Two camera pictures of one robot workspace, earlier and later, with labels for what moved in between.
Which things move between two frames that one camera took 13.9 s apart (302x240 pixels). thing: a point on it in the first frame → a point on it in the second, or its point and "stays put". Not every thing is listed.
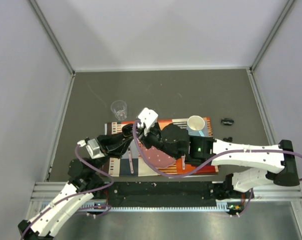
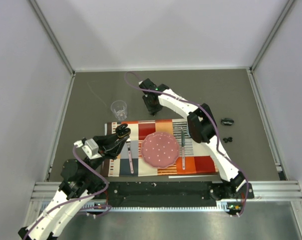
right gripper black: (145, 140) → (151, 110)
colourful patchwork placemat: (134, 163) stays put
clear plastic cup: (119, 108) stays put
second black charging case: (228, 121) stays put
